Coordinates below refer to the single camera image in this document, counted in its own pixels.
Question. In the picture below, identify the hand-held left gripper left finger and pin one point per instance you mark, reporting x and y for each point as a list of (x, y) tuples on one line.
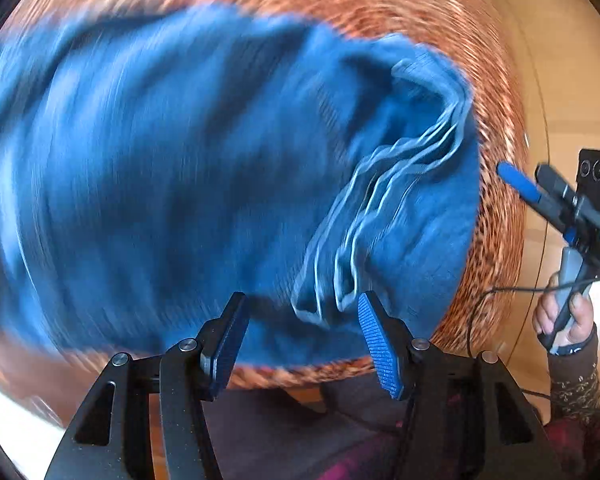
[(230, 350)]

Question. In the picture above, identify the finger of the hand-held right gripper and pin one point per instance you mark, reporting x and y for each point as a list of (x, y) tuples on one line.
[(555, 182), (522, 185)]

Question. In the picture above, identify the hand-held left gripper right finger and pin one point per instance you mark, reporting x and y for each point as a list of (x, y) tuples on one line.
[(380, 345)]

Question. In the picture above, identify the blue denim pants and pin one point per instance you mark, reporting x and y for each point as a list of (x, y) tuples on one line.
[(180, 185)]

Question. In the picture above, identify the person's right forearm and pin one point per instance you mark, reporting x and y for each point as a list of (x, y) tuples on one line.
[(575, 380)]

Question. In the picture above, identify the person's right hand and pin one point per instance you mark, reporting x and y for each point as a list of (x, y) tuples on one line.
[(582, 317)]

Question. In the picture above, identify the person's dark plaid clothing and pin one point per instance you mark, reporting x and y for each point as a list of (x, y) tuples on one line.
[(280, 435)]

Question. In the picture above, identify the leopard print blanket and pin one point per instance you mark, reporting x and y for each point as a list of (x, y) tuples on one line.
[(355, 5)]

